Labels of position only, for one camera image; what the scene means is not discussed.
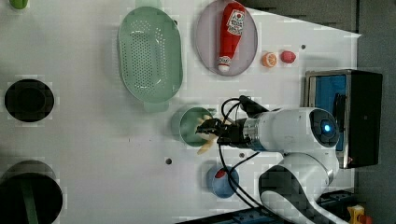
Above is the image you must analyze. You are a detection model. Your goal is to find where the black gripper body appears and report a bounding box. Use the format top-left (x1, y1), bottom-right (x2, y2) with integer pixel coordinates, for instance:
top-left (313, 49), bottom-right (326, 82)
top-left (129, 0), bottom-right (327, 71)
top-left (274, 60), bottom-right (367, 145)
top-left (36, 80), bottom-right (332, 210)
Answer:
top-left (218, 119), bottom-right (249, 147)

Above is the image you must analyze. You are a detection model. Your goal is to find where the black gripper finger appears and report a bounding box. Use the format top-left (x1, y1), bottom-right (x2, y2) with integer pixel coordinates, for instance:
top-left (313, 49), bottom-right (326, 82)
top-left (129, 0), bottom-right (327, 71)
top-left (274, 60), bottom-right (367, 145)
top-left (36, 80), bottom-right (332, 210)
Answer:
top-left (197, 119), bottom-right (222, 131)
top-left (195, 127), bottom-right (219, 137)

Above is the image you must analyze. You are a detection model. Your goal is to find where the peeled banana toy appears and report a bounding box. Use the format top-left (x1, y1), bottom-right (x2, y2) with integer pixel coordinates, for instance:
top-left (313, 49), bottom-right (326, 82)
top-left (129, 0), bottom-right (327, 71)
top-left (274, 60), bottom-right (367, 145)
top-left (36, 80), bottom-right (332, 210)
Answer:
top-left (195, 115), bottom-right (230, 155)

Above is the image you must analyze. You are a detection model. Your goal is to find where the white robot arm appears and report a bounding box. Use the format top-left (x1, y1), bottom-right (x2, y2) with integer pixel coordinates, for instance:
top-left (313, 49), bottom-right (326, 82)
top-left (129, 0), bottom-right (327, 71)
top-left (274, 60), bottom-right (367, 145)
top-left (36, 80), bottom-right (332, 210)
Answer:
top-left (195, 107), bottom-right (348, 224)

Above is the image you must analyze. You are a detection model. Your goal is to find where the green mug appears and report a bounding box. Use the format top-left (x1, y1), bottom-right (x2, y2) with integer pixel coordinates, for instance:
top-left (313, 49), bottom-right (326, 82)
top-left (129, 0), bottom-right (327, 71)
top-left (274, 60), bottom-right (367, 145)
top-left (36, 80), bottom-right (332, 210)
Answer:
top-left (170, 105), bottom-right (216, 147)

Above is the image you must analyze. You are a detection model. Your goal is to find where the red toy in cup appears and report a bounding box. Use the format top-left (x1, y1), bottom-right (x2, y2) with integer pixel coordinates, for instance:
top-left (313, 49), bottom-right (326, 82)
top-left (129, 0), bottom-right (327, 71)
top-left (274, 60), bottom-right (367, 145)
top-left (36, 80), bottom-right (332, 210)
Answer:
top-left (215, 169), bottom-right (226, 178)

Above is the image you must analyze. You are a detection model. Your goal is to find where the blue cup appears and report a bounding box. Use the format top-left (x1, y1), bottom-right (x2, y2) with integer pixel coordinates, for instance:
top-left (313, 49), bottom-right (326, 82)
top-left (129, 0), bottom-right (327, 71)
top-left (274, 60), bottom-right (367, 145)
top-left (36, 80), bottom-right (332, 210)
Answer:
top-left (206, 164), bottom-right (239, 199)

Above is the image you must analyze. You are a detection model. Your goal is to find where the orange slice toy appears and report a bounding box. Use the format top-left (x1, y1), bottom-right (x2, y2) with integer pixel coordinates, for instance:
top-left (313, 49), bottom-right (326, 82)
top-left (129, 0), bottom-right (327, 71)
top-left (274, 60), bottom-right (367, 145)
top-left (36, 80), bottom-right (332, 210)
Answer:
top-left (262, 52), bottom-right (277, 68)

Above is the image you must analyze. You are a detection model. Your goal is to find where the red strawberry toy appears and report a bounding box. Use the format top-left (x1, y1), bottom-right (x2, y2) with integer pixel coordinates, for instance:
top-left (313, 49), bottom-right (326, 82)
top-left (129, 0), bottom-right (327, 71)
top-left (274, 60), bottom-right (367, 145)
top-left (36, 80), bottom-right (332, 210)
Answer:
top-left (280, 50), bottom-right (296, 63)

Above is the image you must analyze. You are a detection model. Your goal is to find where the grey round plate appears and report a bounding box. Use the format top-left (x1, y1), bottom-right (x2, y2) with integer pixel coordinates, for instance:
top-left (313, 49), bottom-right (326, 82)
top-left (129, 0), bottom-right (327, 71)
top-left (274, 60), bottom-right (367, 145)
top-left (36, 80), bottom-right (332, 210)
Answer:
top-left (195, 0), bottom-right (258, 77)

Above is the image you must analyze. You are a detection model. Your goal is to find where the green perforated colander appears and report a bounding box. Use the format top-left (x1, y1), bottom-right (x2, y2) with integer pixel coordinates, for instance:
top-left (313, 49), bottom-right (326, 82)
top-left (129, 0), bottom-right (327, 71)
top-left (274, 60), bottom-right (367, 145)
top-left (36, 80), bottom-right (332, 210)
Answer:
top-left (118, 7), bottom-right (183, 104)

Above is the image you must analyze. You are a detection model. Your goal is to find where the red plush ketchup bottle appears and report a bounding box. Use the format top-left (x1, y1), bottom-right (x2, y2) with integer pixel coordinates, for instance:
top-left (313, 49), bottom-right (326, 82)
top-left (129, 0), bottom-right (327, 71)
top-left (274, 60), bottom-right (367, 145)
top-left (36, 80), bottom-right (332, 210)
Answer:
top-left (218, 1), bottom-right (246, 73)

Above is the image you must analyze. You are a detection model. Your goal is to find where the silver black toaster oven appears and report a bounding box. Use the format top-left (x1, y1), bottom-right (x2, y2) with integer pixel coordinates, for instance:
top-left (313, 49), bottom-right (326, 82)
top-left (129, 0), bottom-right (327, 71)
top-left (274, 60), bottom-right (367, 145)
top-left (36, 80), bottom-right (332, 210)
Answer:
top-left (304, 69), bottom-right (383, 169)

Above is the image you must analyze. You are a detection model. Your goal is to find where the yellow red device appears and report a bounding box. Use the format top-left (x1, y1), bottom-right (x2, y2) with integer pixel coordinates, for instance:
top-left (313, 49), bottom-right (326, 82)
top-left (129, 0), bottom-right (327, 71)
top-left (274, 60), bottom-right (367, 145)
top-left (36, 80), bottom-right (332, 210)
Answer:
top-left (347, 204), bottom-right (373, 224)

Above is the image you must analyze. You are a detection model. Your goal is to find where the black round base upper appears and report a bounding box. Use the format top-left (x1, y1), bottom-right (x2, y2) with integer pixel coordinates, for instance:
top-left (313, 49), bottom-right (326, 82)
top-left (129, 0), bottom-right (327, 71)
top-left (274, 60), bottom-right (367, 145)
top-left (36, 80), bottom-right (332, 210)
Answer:
top-left (4, 78), bottom-right (55, 122)

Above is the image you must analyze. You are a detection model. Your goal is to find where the black round base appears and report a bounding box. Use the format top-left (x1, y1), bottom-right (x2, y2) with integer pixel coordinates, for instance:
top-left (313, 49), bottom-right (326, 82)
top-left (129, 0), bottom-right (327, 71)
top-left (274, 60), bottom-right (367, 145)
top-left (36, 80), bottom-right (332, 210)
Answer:
top-left (0, 160), bottom-right (64, 224)
top-left (4, 78), bottom-right (55, 122)

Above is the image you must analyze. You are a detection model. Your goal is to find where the black round base lower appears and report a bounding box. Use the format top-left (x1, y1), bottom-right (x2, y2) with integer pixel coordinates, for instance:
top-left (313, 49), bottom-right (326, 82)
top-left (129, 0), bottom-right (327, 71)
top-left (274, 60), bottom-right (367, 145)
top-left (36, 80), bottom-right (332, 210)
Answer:
top-left (0, 160), bottom-right (64, 224)

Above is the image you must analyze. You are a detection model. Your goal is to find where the green object at corner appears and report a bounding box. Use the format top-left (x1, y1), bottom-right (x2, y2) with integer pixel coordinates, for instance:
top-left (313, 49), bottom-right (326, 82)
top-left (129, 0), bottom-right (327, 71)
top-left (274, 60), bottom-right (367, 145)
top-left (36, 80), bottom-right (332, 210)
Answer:
top-left (9, 0), bottom-right (29, 9)

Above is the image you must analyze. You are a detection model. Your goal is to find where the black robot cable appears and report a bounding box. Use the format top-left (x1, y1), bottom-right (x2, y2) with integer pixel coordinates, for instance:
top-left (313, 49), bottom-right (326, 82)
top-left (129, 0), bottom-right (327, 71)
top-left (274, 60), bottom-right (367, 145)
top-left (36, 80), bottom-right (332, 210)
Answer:
top-left (217, 94), bottom-right (269, 209)

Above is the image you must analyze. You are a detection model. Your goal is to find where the blue metal frame rail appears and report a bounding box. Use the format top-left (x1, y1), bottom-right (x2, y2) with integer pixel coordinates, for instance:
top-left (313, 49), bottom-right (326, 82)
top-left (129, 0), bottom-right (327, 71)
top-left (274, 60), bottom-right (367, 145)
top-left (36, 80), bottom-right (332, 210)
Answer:
top-left (177, 190), bottom-right (357, 224)

